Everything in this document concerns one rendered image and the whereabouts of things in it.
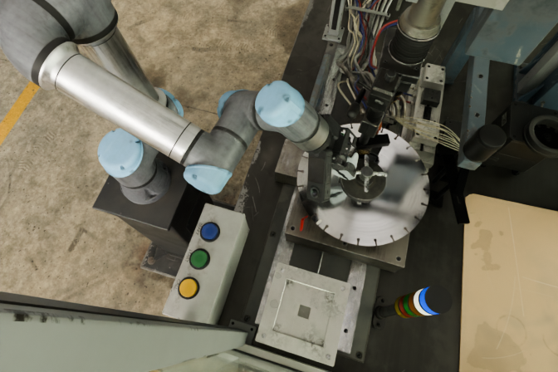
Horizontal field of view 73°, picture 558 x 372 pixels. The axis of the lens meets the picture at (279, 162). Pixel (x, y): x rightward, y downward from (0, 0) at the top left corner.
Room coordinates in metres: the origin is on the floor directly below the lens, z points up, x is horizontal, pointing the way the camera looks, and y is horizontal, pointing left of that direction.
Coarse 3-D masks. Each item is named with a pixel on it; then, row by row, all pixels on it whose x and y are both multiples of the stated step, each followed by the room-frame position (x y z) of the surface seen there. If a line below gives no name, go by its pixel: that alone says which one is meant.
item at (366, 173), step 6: (366, 156) 0.39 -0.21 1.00; (366, 162) 0.38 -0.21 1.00; (366, 168) 0.36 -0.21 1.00; (360, 174) 0.35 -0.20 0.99; (366, 174) 0.34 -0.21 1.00; (372, 174) 0.34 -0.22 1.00; (378, 174) 0.34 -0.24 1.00; (384, 174) 0.34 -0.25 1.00; (366, 180) 0.33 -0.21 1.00; (366, 186) 0.31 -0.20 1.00
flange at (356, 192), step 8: (360, 160) 0.40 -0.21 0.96; (360, 168) 0.38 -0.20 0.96; (376, 168) 0.38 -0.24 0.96; (376, 176) 0.35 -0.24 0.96; (344, 184) 0.33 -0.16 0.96; (352, 184) 0.33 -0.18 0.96; (360, 184) 0.33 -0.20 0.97; (376, 184) 0.33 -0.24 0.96; (384, 184) 0.33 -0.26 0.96; (352, 192) 0.31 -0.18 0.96; (360, 192) 0.31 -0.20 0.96; (368, 192) 0.31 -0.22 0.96; (376, 192) 0.31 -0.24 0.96; (360, 200) 0.29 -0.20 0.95; (368, 200) 0.29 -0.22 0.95
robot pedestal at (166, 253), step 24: (120, 192) 0.41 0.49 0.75; (168, 192) 0.41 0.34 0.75; (192, 192) 0.45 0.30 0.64; (120, 216) 0.33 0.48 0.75; (144, 216) 0.33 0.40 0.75; (168, 216) 0.33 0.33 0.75; (192, 216) 0.39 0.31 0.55; (168, 240) 0.33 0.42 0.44; (144, 264) 0.32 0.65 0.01; (168, 264) 0.32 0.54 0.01
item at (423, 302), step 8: (424, 288) 0.07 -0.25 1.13; (432, 288) 0.07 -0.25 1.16; (440, 288) 0.07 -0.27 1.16; (424, 296) 0.05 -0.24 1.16; (432, 296) 0.05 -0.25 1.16; (440, 296) 0.05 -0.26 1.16; (448, 296) 0.05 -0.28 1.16; (424, 304) 0.04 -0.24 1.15; (432, 304) 0.04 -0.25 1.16; (440, 304) 0.04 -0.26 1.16; (448, 304) 0.04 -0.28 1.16; (432, 312) 0.03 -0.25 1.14; (440, 312) 0.03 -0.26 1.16
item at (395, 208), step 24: (408, 144) 0.45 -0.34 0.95; (384, 168) 0.38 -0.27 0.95; (408, 168) 0.38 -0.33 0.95; (336, 192) 0.32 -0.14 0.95; (384, 192) 0.32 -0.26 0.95; (408, 192) 0.31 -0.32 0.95; (336, 216) 0.26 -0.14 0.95; (360, 216) 0.26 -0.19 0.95; (384, 216) 0.25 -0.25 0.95; (408, 216) 0.25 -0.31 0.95; (360, 240) 0.20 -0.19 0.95; (384, 240) 0.20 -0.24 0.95
